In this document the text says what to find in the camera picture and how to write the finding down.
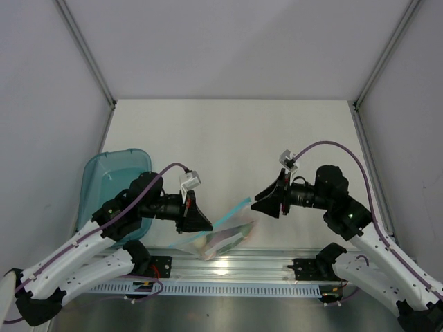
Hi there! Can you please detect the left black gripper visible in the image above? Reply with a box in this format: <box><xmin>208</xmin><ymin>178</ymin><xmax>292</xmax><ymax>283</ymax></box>
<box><xmin>140</xmin><ymin>187</ymin><xmax>213</xmax><ymax>234</ymax></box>

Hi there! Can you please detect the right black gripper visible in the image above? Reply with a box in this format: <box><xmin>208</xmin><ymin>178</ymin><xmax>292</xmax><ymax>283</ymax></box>
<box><xmin>251</xmin><ymin>168</ymin><xmax>331</xmax><ymax>219</ymax></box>

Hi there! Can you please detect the clear zip top bag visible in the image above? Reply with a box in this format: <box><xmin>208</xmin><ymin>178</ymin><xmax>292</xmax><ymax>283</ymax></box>
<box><xmin>168</xmin><ymin>197</ymin><xmax>260</xmax><ymax>261</ymax></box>

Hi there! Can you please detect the white toy egg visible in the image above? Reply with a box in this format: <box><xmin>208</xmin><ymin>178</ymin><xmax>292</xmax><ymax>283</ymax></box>
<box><xmin>193</xmin><ymin>237</ymin><xmax>207</xmax><ymax>250</ymax></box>

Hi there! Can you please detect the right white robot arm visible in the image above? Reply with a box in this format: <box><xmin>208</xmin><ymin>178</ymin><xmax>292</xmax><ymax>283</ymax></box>
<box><xmin>251</xmin><ymin>165</ymin><xmax>442</xmax><ymax>331</ymax></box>

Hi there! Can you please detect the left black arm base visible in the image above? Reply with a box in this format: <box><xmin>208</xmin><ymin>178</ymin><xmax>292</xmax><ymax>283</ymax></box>
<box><xmin>130</xmin><ymin>256</ymin><xmax>172</xmax><ymax>279</ymax></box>

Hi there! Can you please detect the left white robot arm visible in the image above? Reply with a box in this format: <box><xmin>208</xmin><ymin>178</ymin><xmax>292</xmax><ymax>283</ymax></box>
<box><xmin>14</xmin><ymin>169</ymin><xmax>213</xmax><ymax>326</ymax></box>

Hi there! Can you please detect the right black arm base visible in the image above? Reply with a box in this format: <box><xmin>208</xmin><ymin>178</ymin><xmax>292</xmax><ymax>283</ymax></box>
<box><xmin>287</xmin><ymin>258</ymin><xmax>344</xmax><ymax>282</ymax></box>

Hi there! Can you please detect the teal plastic tray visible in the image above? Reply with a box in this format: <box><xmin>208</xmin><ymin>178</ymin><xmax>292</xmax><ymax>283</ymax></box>
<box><xmin>75</xmin><ymin>149</ymin><xmax>152</xmax><ymax>231</ymax></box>

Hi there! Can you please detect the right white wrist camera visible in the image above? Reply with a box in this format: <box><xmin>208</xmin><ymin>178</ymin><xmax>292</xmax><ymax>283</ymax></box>
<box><xmin>279</xmin><ymin>149</ymin><xmax>298</xmax><ymax>183</ymax></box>

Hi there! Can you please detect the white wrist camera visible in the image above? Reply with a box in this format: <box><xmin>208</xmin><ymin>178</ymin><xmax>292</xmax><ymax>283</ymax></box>
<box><xmin>279</xmin><ymin>149</ymin><xmax>298</xmax><ymax>183</ymax></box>
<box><xmin>179</xmin><ymin>170</ymin><xmax>201</xmax><ymax>202</ymax></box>

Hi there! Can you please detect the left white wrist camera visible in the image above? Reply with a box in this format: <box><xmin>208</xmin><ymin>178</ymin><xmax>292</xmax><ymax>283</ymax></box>
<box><xmin>179</xmin><ymin>170</ymin><xmax>201</xmax><ymax>202</ymax></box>

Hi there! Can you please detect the aluminium mounting rail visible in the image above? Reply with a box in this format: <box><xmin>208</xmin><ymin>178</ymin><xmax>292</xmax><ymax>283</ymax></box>
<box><xmin>46</xmin><ymin>246</ymin><xmax>425</xmax><ymax>286</ymax></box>

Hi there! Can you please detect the white slotted cable duct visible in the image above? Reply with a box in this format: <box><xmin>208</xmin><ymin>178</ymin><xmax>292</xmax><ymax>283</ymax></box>
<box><xmin>88</xmin><ymin>280</ymin><xmax>322</xmax><ymax>298</ymax></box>

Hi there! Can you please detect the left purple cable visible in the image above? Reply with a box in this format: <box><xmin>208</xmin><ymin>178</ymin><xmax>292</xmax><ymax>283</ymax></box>
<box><xmin>0</xmin><ymin>162</ymin><xmax>195</xmax><ymax>324</ymax></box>

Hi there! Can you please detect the right aluminium frame post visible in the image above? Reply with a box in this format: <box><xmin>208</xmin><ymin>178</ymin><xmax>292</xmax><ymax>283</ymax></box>
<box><xmin>353</xmin><ymin>0</ymin><xmax>424</xmax><ymax>111</ymax></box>

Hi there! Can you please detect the aluminium frame post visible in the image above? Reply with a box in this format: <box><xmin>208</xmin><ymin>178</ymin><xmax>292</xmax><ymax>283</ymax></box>
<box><xmin>53</xmin><ymin>0</ymin><xmax>116</xmax><ymax>109</ymax></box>
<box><xmin>353</xmin><ymin>0</ymin><xmax>424</xmax><ymax>111</ymax></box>

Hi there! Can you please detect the left aluminium frame post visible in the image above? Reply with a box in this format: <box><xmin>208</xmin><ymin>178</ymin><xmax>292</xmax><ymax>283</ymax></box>
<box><xmin>53</xmin><ymin>0</ymin><xmax>116</xmax><ymax>109</ymax></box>

